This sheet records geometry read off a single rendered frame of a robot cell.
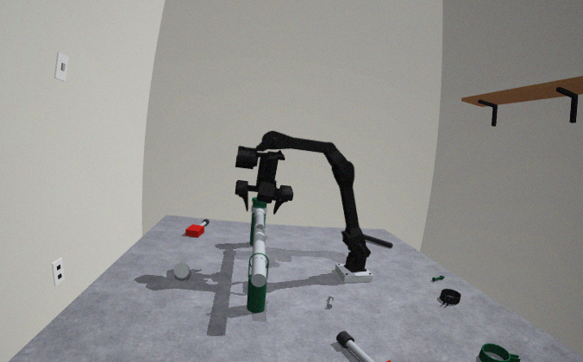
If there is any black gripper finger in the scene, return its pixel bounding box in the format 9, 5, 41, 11
239, 195, 248, 212
273, 197, 288, 215

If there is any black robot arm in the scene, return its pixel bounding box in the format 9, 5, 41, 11
235, 131, 371, 273

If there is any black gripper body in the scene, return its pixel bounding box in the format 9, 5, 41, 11
235, 169, 293, 201

